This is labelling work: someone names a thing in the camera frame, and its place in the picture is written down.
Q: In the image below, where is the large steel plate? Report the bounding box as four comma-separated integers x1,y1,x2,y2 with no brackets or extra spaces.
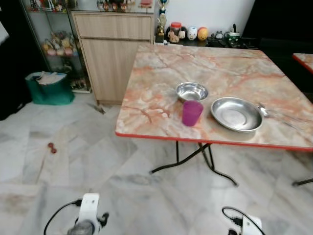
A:
211,97,265,133

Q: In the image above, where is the marble pattern folding table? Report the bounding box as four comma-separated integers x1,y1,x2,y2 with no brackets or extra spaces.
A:
292,53,313,74
115,43,313,187

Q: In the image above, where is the black television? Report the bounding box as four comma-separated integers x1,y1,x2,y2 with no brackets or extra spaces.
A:
242,0,313,49

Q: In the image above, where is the green bag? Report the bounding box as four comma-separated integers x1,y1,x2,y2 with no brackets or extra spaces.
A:
25,72,75,106

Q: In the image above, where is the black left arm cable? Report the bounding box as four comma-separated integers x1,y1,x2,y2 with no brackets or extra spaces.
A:
44,199,82,235

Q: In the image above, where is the small steel bowl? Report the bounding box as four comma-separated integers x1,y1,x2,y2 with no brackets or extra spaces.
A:
176,82,209,102

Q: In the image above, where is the white egg figurine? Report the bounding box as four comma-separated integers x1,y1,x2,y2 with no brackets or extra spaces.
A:
187,26,198,41

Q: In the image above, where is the light wooden cabinet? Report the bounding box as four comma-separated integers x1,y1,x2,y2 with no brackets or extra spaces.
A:
71,11,156,105

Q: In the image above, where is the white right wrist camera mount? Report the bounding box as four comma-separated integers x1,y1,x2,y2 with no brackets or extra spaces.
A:
242,215,263,235

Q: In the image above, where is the steel spoon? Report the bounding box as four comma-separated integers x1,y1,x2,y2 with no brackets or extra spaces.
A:
258,105,313,123

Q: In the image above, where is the yellow egg figurine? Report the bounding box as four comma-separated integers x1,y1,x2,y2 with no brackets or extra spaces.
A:
198,27,209,41

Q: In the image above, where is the gold trophy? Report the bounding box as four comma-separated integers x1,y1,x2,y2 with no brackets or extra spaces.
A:
155,0,170,44

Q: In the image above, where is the purple plastic cup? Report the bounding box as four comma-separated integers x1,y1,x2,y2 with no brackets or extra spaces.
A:
182,100,204,127

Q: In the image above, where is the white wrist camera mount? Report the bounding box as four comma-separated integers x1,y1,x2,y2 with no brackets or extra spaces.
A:
242,215,263,235
78,193,101,229

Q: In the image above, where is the glass display cabinet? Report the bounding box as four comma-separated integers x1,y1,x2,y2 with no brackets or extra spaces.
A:
20,0,91,94

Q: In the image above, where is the green mug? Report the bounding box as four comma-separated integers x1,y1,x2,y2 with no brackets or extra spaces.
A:
226,23,241,43

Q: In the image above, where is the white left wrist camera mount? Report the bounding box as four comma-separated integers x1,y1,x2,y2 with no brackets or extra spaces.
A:
78,193,101,229

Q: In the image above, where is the jar with red lid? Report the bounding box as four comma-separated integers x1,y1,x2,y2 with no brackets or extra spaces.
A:
169,22,182,44

